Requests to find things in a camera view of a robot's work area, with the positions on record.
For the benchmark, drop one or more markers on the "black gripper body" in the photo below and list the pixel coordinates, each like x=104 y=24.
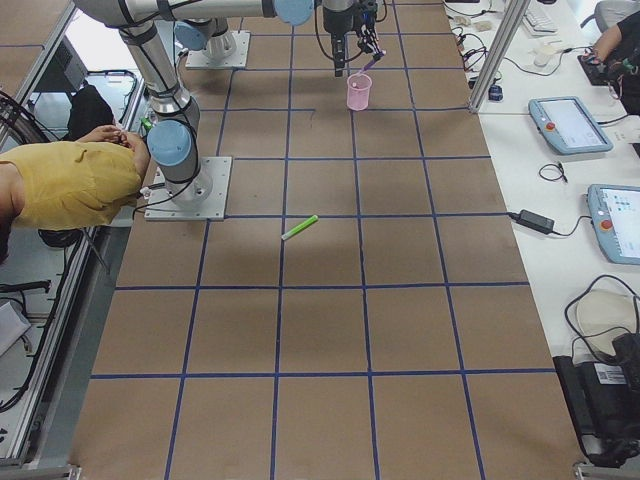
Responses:
x=333 y=19

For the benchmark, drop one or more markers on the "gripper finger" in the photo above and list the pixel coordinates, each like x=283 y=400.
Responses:
x=368 y=42
x=339 y=53

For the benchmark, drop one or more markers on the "purple pen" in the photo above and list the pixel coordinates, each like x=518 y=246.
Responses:
x=375 y=59

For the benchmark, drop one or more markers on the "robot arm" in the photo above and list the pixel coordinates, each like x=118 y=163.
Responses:
x=173 y=142
x=193 y=34

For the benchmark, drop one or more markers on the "pink mesh cup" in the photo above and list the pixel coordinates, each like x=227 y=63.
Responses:
x=358 y=98

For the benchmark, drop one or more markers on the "green pen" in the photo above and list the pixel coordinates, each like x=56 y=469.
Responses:
x=297 y=229

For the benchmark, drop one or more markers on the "upper teach pendant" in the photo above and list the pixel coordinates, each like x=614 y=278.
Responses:
x=567 y=126

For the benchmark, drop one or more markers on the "teach pendant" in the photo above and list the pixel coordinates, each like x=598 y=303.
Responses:
x=614 y=211
x=567 y=126

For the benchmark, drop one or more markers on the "black power adapter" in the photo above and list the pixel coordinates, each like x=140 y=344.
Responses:
x=536 y=222

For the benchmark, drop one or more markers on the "person in yellow shirt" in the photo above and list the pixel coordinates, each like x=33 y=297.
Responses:
x=67 y=185

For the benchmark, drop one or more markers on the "lower teach pendant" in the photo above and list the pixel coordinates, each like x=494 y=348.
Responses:
x=614 y=211

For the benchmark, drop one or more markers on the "aluminium frame post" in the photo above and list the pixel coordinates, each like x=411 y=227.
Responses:
x=515 y=11

